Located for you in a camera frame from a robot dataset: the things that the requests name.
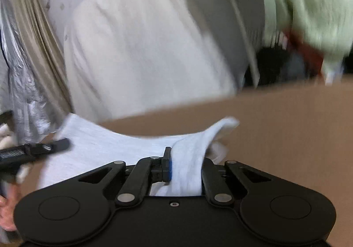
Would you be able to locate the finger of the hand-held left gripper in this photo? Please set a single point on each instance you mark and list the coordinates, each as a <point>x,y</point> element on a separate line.
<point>49,147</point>

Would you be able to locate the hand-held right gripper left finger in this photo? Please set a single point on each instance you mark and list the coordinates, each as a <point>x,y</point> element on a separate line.
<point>168,167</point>

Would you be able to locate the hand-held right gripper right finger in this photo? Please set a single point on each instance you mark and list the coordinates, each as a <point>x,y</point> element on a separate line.
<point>212,180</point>

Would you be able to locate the light grey sweatshirt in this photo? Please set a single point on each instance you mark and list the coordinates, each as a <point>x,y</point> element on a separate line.
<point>115,147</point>

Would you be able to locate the person's left hand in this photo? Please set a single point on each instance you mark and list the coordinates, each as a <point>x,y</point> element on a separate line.
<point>8,208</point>

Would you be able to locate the white folded top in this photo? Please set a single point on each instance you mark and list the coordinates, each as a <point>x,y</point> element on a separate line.
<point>4,129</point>

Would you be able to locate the silver crinkled curtain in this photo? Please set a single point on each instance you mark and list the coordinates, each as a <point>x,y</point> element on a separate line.
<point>27,89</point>

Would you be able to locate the beige curtain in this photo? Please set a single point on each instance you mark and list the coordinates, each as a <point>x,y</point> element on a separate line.
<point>35,28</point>

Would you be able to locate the cream quilt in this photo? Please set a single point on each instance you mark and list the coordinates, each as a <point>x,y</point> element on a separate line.
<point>143,48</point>

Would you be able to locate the dark bag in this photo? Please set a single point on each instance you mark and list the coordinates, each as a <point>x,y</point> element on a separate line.
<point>275,67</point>

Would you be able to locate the red item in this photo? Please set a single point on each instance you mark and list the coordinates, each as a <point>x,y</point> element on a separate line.
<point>306,53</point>

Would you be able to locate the pale green fleece garment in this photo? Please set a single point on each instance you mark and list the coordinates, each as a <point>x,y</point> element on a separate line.
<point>311,1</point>

